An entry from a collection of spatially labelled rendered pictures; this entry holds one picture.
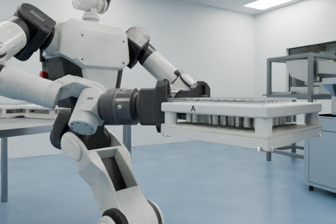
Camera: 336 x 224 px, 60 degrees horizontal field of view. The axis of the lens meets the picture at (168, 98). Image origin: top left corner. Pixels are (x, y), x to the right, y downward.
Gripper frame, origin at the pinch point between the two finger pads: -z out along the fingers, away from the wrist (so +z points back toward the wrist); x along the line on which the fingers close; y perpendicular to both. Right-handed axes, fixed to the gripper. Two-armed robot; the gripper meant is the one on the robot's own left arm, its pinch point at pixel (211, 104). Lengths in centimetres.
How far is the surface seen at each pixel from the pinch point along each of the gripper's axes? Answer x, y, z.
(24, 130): 11, 29, 83
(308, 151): 54, -233, 96
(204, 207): 92, -120, 129
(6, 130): 10, 36, 80
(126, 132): 20, -37, 112
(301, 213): 94, -173, 72
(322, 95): -3, -330, 126
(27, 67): -53, -43, 440
